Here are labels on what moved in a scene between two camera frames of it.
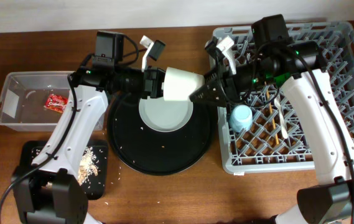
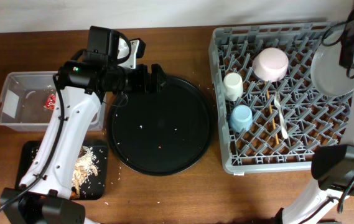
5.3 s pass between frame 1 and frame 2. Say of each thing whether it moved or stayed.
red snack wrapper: stayed
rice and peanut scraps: stayed
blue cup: stayed
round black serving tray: stayed
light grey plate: moved
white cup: moved
